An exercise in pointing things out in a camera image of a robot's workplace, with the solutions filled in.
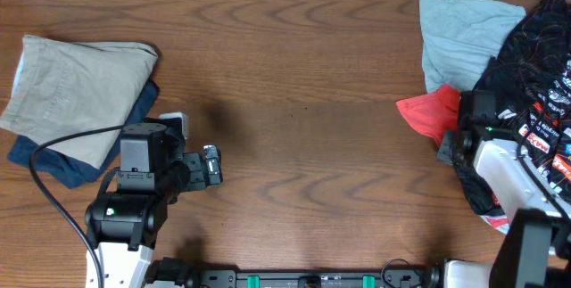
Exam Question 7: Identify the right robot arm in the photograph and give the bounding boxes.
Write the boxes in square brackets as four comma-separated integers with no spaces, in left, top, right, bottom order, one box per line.
[422,91,570,288]

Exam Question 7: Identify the black printed cycling jersey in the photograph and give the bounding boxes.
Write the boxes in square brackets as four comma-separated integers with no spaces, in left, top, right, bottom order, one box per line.
[454,0,571,235]

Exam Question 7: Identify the folded beige trousers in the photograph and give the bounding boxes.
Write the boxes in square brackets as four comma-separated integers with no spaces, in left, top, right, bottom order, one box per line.
[1,36,158,169]

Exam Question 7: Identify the light blue grey shirt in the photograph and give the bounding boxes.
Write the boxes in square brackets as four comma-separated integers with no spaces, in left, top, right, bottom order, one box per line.
[419,0,526,93]

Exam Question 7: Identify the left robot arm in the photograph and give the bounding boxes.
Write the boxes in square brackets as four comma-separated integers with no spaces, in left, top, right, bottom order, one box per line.
[86,119,223,287]

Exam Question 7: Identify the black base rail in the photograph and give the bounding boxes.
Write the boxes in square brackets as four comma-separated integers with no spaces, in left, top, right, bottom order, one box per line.
[142,258,444,288]

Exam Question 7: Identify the red orange shirt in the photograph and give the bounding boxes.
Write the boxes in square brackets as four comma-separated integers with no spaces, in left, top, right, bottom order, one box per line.
[396,85,460,146]

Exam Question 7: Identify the folded navy blue garment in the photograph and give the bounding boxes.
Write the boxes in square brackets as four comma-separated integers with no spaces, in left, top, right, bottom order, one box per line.
[6,79,160,190]

